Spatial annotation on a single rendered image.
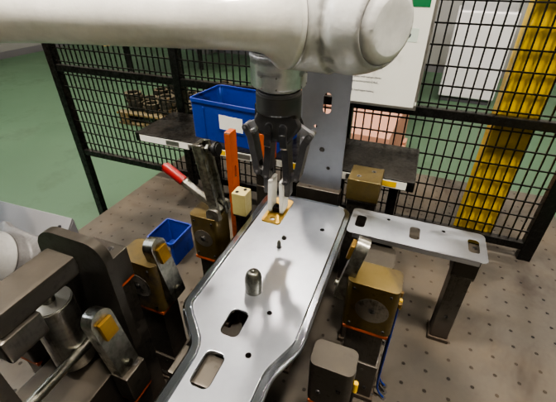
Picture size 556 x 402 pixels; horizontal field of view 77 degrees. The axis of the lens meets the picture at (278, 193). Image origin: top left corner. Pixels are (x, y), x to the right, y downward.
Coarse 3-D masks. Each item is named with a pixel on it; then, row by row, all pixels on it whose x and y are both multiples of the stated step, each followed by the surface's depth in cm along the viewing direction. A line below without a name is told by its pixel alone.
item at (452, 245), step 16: (352, 224) 81; (368, 224) 81; (384, 224) 81; (400, 224) 81; (416, 224) 81; (432, 224) 81; (384, 240) 77; (400, 240) 77; (416, 240) 77; (432, 240) 77; (448, 240) 77; (464, 240) 77; (480, 240) 77; (448, 256) 73; (464, 256) 72; (480, 256) 72
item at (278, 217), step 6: (276, 198) 73; (276, 204) 70; (288, 204) 71; (276, 210) 69; (288, 210) 70; (264, 216) 68; (270, 216) 68; (276, 216) 68; (282, 216) 68; (270, 222) 66; (276, 222) 66
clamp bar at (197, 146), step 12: (204, 144) 69; (216, 144) 67; (204, 156) 68; (216, 156) 68; (204, 168) 69; (216, 168) 72; (204, 180) 71; (216, 180) 73; (204, 192) 72; (216, 192) 74; (216, 204) 73
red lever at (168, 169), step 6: (168, 162) 75; (162, 168) 74; (168, 168) 74; (174, 168) 75; (168, 174) 75; (174, 174) 74; (180, 174) 75; (180, 180) 74; (186, 180) 75; (186, 186) 75; (192, 186) 75; (192, 192) 75; (198, 192) 75; (198, 198) 75; (204, 198) 75
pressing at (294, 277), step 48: (240, 240) 77; (288, 240) 77; (336, 240) 77; (240, 288) 65; (288, 288) 65; (192, 336) 56; (240, 336) 57; (288, 336) 57; (192, 384) 51; (240, 384) 50
